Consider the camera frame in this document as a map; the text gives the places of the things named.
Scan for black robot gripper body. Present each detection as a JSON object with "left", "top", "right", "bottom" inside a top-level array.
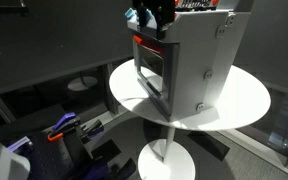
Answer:
[{"left": 132, "top": 0, "right": 176, "bottom": 38}]

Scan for blue stove knob far left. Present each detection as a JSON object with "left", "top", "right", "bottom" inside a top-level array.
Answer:
[{"left": 124, "top": 8, "right": 136, "bottom": 20}]

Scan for blue stove knob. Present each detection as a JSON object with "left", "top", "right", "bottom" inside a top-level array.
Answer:
[
  {"left": 124, "top": 8, "right": 136, "bottom": 20},
  {"left": 138, "top": 9, "right": 152, "bottom": 24}
]

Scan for grey toy stove oven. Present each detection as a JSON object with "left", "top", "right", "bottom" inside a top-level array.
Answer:
[{"left": 127, "top": 0, "right": 254, "bottom": 121}]

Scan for purple and orange clamp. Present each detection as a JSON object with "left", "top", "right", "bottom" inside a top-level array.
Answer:
[{"left": 47, "top": 112, "right": 80, "bottom": 142}]

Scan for black perforated mounting stand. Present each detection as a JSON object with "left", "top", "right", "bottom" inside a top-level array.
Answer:
[{"left": 17, "top": 125, "right": 121, "bottom": 180}]

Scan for white rounded object foreground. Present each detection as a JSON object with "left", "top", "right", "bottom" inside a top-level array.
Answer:
[{"left": 0, "top": 143, "right": 31, "bottom": 180}]

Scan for orange oven door handle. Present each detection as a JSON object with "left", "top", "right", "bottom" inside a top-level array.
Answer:
[{"left": 132, "top": 34, "right": 166, "bottom": 56}]

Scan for round white pedestal table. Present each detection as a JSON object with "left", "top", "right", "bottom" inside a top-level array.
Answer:
[{"left": 109, "top": 60, "right": 271, "bottom": 180}]

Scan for black clamp handles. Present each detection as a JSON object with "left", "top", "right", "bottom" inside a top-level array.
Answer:
[{"left": 81, "top": 120, "right": 104, "bottom": 139}]

